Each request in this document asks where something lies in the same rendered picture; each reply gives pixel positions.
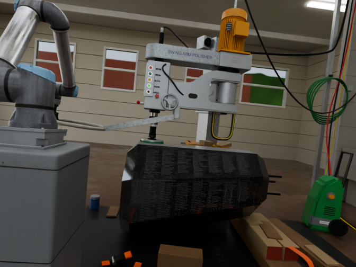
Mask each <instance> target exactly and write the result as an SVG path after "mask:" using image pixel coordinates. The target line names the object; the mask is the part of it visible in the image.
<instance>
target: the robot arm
mask: <svg viewBox="0 0 356 267"><path fill-rule="evenodd" d="M14 4H15V5H14V10H15V14H14V16H13V17H12V19H11V20H10V22H9V24H8V26H7V27H6V29H5V30H4V32H3V34H2V35H1V37H0V102H10V103H15V110H14V112H13V114H12V116H11V118H10V119H9V121H8V127H18V128H36V129H41V128H45V129H58V123H57V120H58V114H59V113H58V112H56V110H57V107H58V106H59V105H60V102H61V96H69V97H77V96H78V86H77V85H76V84H75V79H74V71H73V63H72V56H71V51H70V44H69V37H68V30H69V29H70V26H69V21H68V19H67V17H66V16H65V14H64V13H63V12H62V10H61V9H60V8H58V7H57V6H56V5H55V4H53V3H51V2H49V1H42V0H15V2H14ZM40 22H46V23H48V24H49V27H50V28H51V29H52V30H53V34H54V40H55V45H56V50H57V56H58V61H59V67H60V72H61V78H62V82H63V84H58V83H56V76H55V74H54V73H53V72H52V71H50V70H48V69H45V68H42V67H39V66H35V65H30V64H19V63H20V61H21V59H22V57H23V54H24V52H25V50H26V48H27V46H28V44H29V42H30V40H31V38H32V36H33V34H34V32H35V30H36V28H37V26H38V24H39V23H40Z"/></svg>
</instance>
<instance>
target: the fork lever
mask: <svg viewBox="0 0 356 267"><path fill-rule="evenodd" d="M169 120H174V114H170V115H164V116H160V117H154V118H148V119H142V120H136V121H129V122H123V123H117V124H111V125H107V126H103V127H104V128H105V131H110V130H117V129H122V128H129V127H135V126H141V125H145V124H151V123H157V122H163V121H169Z"/></svg>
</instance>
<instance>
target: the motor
mask: <svg viewBox="0 0 356 267"><path fill-rule="evenodd" d="M246 21H247V13H246V12H245V11H244V10H243V9H241V8H230V9H227V10H225V11H224V12H223V13H222V18H221V24H220V34H219V43H218V51H217V52H221V51H225V52H233V53H237V54H244V55H250V54H251V53H250V52H244V44H245V39H246V38H247V37H248V31H249V25H250V23H247V22H246Z"/></svg>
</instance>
